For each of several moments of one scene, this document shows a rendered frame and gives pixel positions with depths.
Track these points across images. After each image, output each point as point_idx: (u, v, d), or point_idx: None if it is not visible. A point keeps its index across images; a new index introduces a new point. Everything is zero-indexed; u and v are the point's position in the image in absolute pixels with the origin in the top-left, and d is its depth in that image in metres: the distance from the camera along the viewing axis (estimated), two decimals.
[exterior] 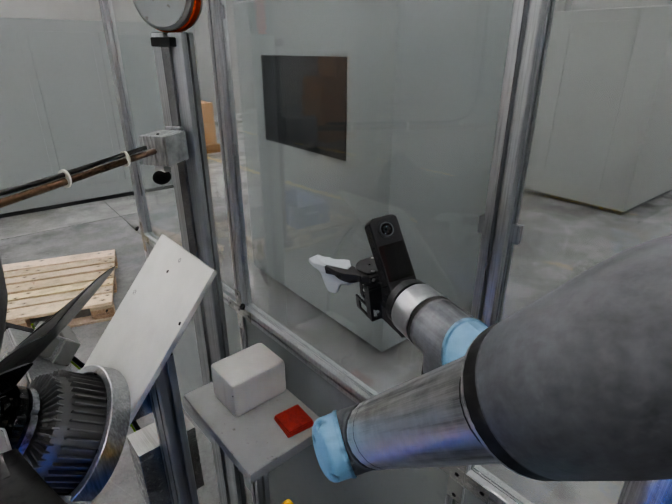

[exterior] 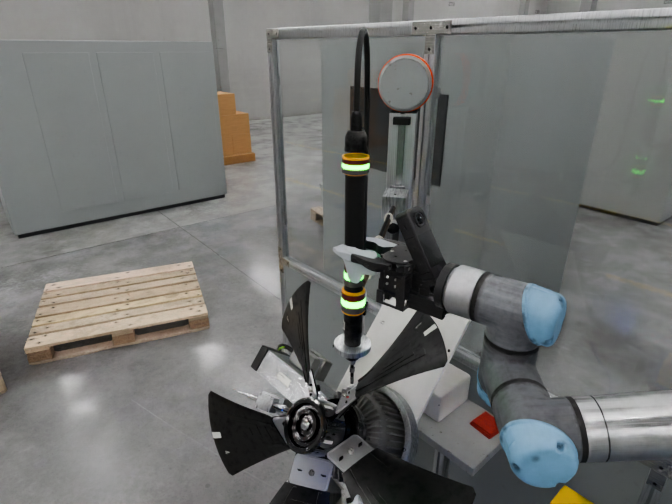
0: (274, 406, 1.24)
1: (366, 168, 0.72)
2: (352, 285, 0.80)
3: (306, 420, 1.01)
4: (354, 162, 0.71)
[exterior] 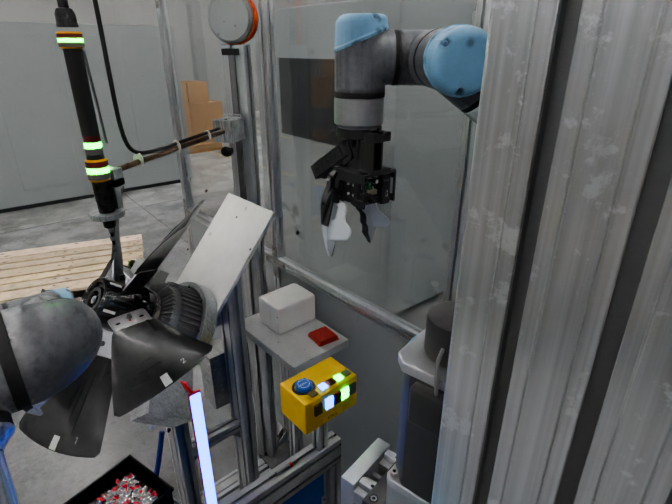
0: None
1: (75, 41, 0.86)
2: (89, 152, 0.94)
3: (95, 299, 1.13)
4: (61, 35, 0.84)
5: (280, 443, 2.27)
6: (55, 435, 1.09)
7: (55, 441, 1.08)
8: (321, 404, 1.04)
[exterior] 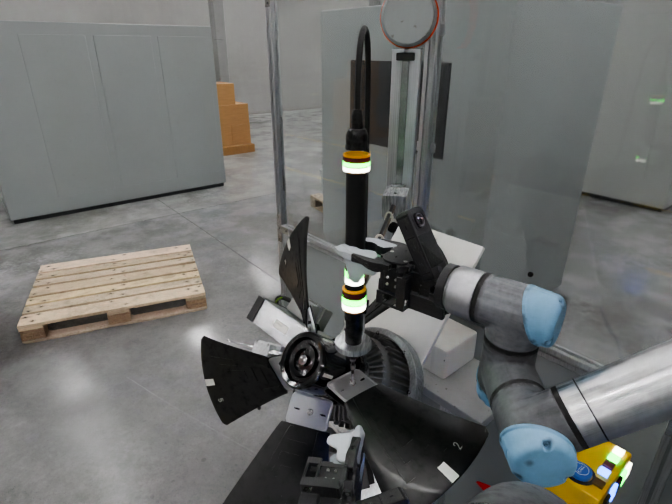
0: (271, 353, 1.17)
1: (367, 166, 0.72)
2: (353, 283, 0.80)
3: (306, 360, 0.93)
4: (355, 160, 0.71)
5: None
6: None
7: None
8: (610, 497, 0.84)
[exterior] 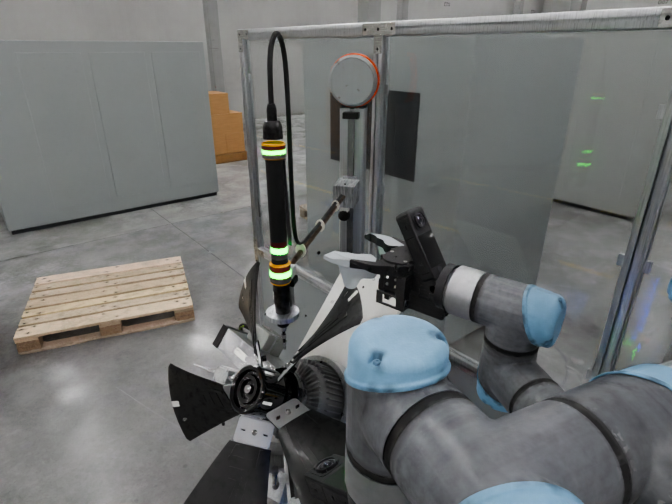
0: (229, 378, 1.34)
1: (282, 153, 0.83)
2: (277, 258, 0.91)
3: (250, 389, 1.11)
4: (270, 148, 0.82)
5: None
6: None
7: None
8: None
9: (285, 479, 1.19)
